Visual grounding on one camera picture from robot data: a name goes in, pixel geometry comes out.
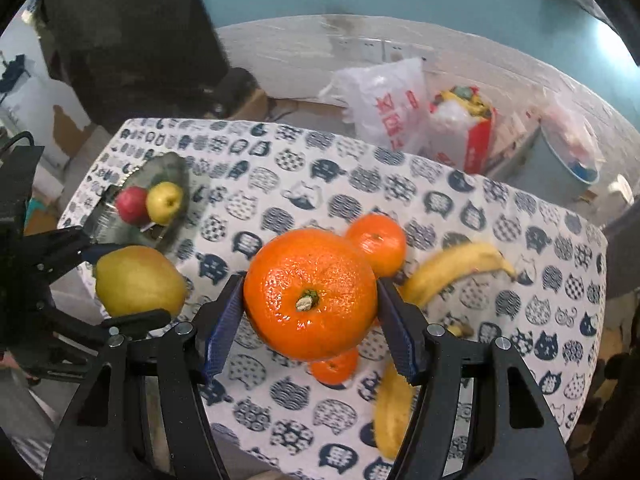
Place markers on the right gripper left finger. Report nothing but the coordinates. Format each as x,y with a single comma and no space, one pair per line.
102,434

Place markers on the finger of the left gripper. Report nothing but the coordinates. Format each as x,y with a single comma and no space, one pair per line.
135,325
50,255

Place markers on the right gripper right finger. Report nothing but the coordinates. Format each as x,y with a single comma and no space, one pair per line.
513,434

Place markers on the red apple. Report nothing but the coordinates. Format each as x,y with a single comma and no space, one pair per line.
130,204

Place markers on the yellow green pear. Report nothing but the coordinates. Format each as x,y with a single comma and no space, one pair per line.
163,202

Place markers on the small tangerine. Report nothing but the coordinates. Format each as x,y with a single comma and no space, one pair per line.
337,370
382,241

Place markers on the large orange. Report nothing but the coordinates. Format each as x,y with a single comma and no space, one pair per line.
310,295

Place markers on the banana with sticker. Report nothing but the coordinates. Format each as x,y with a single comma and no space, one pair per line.
393,409

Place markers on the green glass plate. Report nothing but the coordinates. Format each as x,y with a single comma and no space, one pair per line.
103,225

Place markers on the black hanging cloth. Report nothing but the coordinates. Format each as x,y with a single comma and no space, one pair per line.
137,58

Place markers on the black speaker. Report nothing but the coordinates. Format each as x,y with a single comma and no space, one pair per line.
233,91

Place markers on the blue trash bin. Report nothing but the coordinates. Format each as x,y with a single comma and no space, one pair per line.
539,170

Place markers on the white plastic shopping bag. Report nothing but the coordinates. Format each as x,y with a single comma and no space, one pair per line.
387,103

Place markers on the wall socket strip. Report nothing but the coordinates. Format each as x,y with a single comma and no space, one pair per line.
376,51

